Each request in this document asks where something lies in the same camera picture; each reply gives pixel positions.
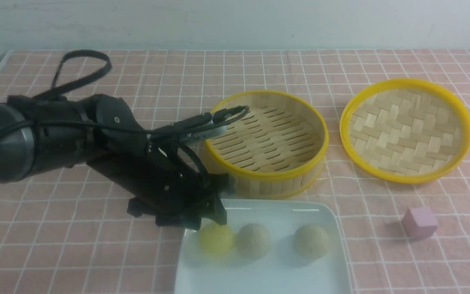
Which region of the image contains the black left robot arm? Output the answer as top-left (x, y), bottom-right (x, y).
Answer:
top-left (0, 94), bottom-right (231, 229)

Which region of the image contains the yellow rimmed woven steamer lid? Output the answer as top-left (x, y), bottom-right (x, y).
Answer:
top-left (339, 78), bottom-right (470, 184)

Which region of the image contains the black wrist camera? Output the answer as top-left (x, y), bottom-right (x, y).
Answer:
top-left (149, 112), bottom-right (227, 145)

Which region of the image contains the pink cube block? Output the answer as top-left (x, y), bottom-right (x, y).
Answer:
top-left (401, 207), bottom-right (439, 240)

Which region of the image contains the yellow steamed bun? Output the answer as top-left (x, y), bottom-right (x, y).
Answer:
top-left (198, 222), bottom-right (235, 257)

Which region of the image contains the pink checkered tablecloth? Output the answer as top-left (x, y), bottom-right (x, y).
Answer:
top-left (0, 49), bottom-right (470, 294)

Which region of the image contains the beige steamed bun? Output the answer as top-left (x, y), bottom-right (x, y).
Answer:
top-left (293, 224), bottom-right (331, 260)
top-left (235, 223), bottom-right (272, 260)

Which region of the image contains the white square plate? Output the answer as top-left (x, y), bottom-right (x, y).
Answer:
top-left (175, 199), bottom-right (353, 294)

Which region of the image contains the yellow rimmed bamboo steamer basket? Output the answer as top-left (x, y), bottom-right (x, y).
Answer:
top-left (202, 91), bottom-right (329, 200)

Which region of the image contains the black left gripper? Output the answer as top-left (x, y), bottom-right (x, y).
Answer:
top-left (87, 153), bottom-right (235, 230)

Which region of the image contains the black camera cable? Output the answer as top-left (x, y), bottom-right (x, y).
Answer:
top-left (0, 50), bottom-right (250, 188)

